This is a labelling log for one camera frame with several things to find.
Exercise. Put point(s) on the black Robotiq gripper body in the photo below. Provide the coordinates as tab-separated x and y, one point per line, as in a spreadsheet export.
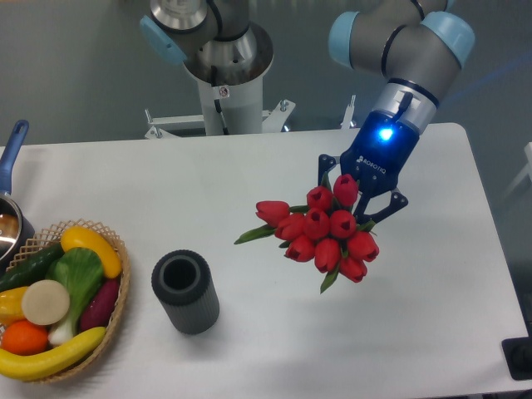
378	153

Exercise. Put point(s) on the red tulip bouquet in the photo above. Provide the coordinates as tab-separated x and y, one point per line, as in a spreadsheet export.
324	230

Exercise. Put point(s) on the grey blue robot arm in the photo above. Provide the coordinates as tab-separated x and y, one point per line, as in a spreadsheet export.
418	46

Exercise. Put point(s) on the dark grey ribbed vase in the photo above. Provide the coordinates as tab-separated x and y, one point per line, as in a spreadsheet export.
182	282

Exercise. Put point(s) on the white object right edge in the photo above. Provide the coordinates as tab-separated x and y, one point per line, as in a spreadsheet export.
521	182

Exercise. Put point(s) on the black device table edge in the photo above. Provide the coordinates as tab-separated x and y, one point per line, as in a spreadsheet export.
518	357

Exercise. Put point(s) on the green bok choy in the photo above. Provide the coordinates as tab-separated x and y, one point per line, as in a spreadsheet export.
80	272

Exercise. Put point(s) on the purple sweet potato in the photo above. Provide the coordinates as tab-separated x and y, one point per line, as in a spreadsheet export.
99	310

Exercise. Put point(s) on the woven wicker basket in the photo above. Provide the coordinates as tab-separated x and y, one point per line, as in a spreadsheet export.
52	235

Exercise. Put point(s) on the green cucumber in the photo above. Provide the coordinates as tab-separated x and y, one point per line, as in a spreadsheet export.
32	269

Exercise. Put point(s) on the beige round slice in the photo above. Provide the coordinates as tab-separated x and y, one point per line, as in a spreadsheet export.
45	302

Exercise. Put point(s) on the yellow pepper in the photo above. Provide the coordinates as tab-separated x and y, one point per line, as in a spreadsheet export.
11	305

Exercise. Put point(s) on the orange fruit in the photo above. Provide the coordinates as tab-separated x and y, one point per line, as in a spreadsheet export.
25	338

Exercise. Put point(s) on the yellow banana front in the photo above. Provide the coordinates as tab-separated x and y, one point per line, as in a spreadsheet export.
45	364

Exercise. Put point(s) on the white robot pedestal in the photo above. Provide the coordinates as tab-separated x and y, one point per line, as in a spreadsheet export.
229	76

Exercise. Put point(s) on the blue handled saucepan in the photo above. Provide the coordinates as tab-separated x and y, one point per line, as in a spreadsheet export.
15	228

